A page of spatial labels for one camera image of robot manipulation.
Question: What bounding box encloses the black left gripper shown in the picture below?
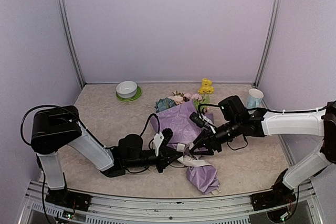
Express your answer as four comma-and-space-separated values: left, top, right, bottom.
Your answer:
125, 147, 183, 173

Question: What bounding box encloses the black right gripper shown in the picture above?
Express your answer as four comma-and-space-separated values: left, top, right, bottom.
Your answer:
190, 118, 242, 155

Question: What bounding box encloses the cream printed ribbon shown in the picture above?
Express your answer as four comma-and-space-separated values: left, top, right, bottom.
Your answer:
176, 143, 221, 195

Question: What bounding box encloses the purple wrapping paper sheet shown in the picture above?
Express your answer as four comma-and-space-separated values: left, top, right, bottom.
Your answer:
156, 102, 220, 196

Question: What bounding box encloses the blue hydrangea fake flower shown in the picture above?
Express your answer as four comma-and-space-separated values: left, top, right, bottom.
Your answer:
155, 98, 176, 113

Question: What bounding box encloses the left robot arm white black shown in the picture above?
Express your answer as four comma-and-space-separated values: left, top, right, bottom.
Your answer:
30, 105, 183, 206

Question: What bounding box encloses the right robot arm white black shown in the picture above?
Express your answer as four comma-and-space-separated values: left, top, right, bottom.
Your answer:
190, 95, 335, 205

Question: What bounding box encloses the white blue paper cup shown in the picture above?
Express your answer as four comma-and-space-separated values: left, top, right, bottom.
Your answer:
246, 88, 264, 109

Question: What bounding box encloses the green plate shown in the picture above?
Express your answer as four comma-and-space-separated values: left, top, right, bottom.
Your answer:
115, 86, 142, 102

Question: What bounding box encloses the white ceramic bowl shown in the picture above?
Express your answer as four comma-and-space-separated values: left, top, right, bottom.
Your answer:
116, 81, 138, 99

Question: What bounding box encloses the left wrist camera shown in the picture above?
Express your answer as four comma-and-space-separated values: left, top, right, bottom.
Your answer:
152, 128, 173, 156

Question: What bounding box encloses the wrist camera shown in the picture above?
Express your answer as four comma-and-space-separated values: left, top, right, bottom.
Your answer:
152, 128, 173, 156
189, 112, 215, 129

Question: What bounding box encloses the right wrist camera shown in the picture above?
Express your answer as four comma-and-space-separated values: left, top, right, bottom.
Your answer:
189, 112, 215, 129

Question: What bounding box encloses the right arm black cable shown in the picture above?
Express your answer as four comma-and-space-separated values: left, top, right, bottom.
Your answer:
251, 102, 336, 114

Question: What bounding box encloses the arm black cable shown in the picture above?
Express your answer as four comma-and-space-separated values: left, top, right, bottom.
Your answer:
20, 105, 74, 147
251, 102, 336, 114

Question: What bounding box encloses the right aluminium frame post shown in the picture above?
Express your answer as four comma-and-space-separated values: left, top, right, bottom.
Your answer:
253, 0, 281, 88

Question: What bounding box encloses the aluminium frame post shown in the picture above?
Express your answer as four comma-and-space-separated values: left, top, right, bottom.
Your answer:
57, 0, 86, 89
253, 0, 281, 88

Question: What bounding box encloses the front aluminium rail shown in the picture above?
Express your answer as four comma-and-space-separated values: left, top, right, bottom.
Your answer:
15, 181, 324, 223

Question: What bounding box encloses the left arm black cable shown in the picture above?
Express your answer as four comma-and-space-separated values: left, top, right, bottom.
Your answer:
20, 105, 74, 147

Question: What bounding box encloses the left aluminium frame post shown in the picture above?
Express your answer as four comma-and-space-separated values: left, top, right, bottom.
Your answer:
57, 0, 86, 89

